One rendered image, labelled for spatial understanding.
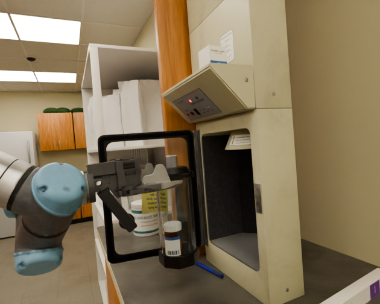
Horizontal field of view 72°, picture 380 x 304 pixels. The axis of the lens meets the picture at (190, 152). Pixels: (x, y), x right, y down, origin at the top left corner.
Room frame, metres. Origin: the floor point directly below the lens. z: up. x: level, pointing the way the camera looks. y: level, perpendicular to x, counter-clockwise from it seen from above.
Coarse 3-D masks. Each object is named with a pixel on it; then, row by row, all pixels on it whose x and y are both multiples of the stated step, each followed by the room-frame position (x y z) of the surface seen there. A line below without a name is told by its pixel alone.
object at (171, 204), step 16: (192, 176) 0.65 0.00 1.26; (160, 192) 0.63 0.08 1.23; (176, 192) 0.62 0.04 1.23; (160, 208) 0.64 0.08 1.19; (176, 208) 0.62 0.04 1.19; (192, 208) 0.66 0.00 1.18; (160, 224) 0.64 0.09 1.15; (176, 224) 0.62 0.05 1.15; (192, 224) 0.65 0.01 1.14; (160, 240) 0.65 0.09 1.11; (176, 240) 0.62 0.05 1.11; (192, 240) 0.64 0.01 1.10
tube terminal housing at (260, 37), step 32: (224, 0) 0.70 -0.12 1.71; (256, 0) 0.62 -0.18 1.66; (192, 32) 0.87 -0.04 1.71; (224, 32) 0.70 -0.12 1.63; (256, 32) 0.62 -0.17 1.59; (192, 64) 0.89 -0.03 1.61; (256, 64) 0.61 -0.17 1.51; (288, 64) 0.65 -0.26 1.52; (256, 96) 0.61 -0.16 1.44; (288, 96) 0.65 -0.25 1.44; (224, 128) 0.74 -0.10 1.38; (256, 128) 0.61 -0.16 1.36; (288, 128) 0.65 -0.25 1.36; (256, 160) 0.62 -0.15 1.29; (288, 160) 0.64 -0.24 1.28; (288, 192) 0.64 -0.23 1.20; (288, 224) 0.64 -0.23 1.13; (224, 256) 0.78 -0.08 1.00; (288, 256) 0.64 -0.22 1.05; (256, 288) 0.65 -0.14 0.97; (288, 288) 0.63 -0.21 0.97
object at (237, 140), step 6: (234, 132) 0.75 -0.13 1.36; (240, 132) 0.73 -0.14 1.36; (246, 132) 0.72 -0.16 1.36; (234, 138) 0.74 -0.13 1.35; (240, 138) 0.72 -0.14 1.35; (246, 138) 0.71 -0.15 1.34; (228, 144) 0.76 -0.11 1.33; (234, 144) 0.73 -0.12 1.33; (240, 144) 0.71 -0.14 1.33; (246, 144) 0.70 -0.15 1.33
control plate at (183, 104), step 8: (184, 96) 0.74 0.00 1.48; (192, 96) 0.71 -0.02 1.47; (200, 96) 0.68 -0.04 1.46; (176, 104) 0.82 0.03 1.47; (184, 104) 0.79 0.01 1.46; (192, 104) 0.75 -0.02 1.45; (200, 104) 0.72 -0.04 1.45; (208, 104) 0.69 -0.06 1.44; (184, 112) 0.84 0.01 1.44; (200, 112) 0.76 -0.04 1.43; (208, 112) 0.73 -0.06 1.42; (216, 112) 0.70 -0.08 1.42; (192, 120) 0.84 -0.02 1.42
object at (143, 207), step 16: (112, 144) 0.81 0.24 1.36; (128, 144) 0.83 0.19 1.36; (144, 144) 0.84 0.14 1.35; (160, 144) 0.85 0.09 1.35; (176, 144) 0.87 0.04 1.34; (112, 160) 0.81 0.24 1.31; (144, 160) 0.84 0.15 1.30; (160, 160) 0.85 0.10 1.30; (128, 208) 0.82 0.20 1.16; (144, 208) 0.83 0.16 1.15; (144, 224) 0.83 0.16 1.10; (128, 240) 0.82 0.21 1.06; (144, 240) 0.83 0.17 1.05
